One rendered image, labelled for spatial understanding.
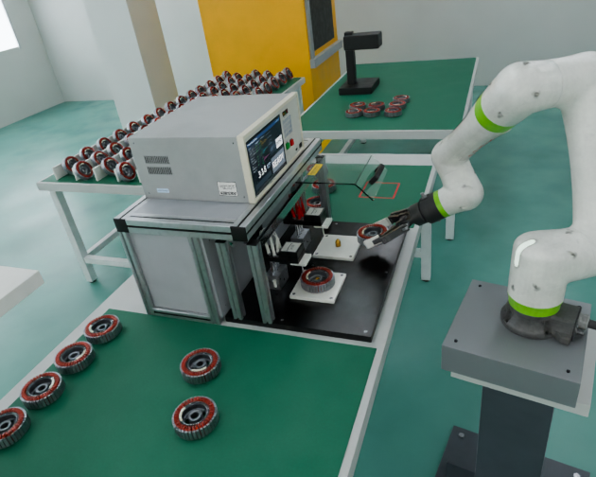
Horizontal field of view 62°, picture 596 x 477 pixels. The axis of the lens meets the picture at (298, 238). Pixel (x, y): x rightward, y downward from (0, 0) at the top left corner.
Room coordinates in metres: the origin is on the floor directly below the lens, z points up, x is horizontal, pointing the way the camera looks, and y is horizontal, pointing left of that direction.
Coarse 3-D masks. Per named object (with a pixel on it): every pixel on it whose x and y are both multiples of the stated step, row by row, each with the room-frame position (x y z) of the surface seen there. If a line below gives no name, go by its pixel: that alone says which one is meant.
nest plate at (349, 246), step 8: (328, 240) 1.59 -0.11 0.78; (344, 240) 1.57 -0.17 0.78; (352, 240) 1.56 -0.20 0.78; (320, 248) 1.54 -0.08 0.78; (328, 248) 1.53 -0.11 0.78; (336, 248) 1.52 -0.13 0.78; (344, 248) 1.52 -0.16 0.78; (352, 248) 1.51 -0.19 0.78; (320, 256) 1.49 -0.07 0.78; (328, 256) 1.48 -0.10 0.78; (336, 256) 1.47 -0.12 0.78; (344, 256) 1.46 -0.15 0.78; (352, 256) 1.45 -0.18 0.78
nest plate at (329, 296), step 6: (306, 270) 1.41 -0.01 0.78; (336, 276) 1.35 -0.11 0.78; (342, 276) 1.34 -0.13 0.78; (300, 282) 1.35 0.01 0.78; (336, 282) 1.32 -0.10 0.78; (342, 282) 1.32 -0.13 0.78; (294, 288) 1.32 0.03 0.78; (300, 288) 1.31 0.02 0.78; (336, 288) 1.29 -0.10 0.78; (294, 294) 1.28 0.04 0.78; (300, 294) 1.28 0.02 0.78; (306, 294) 1.27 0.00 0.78; (312, 294) 1.27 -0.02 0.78; (318, 294) 1.26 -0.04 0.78; (324, 294) 1.26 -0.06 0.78; (330, 294) 1.26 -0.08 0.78; (336, 294) 1.25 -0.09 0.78; (312, 300) 1.25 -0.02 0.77; (318, 300) 1.24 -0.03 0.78; (324, 300) 1.23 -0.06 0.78; (330, 300) 1.23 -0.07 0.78
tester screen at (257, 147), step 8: (272, 128) 1.48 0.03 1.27; (280, 128) 1.53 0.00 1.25; (256, 136) 1.37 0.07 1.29; (264, 136) 1.42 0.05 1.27; (272, 136) 1.47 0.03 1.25; (248, 144) 1.32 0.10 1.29; (256, 144) 1.37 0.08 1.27; (264, 144) 1.41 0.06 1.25; (248, 152) 1.31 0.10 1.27; (256, 152) 1.36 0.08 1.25; (264, 152) 1.40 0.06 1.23; (272, 152) 1.45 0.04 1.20; (256, 160) 1.35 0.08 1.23; (264, 160) 1.39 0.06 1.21; (256, 168) 1.34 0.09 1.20; (256, 176) 1.33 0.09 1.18; (264, 176) 1.38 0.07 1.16; (256, 184) 1.33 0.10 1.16; (264, 184) 1.37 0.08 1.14; (256, 192) 1.32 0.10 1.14
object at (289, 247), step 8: (264, 248) 1.41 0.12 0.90; (288, 248) 1.35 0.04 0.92; (296, 248) 1.34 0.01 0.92; (304, 248) 1.37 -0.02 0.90; (264, 256) 1.35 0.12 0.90; (272, 256) 1.35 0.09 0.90; (280, 256) 1.33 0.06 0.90; (288, 256) 1.32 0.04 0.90; (296, 256) 1.31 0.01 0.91; (304, 256) 1.34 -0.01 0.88; (272, 264) 1.36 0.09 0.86; (296, 264) 1.31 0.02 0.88; (304, 264) 1.30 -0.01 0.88; (272, 272) 1.35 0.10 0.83
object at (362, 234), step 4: (368, 224) 1.53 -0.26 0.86; (372, 224) 1.53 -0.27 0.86; (376, 224) 1.53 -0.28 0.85; (380, 224) 1.53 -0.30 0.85; (360, 228) 1.52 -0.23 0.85; (364, 228) 1.51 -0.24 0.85; (368, 228) 1.52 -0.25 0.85; (372, 228) 1.52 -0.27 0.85; (376, 228) 1.51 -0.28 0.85; (380, 228) 1.50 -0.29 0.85; (384, 228) 1.49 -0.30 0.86; (360, 232) 1.49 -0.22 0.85; (364, 232) 1.51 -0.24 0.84; (368, 232) 1.52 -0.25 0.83; (372, 232) 1.50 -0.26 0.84; (376, 232) 1.49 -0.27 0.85; (380, 232) 1.50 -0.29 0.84; (360, 236) 1.47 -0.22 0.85; (364, 236) 1.46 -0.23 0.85; (368, 236) 1.46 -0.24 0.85; (372, 236) 1.45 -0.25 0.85; (360, 240) 1.46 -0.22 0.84; (360, 244) 1.46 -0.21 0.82; (380, 244) 1.43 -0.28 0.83
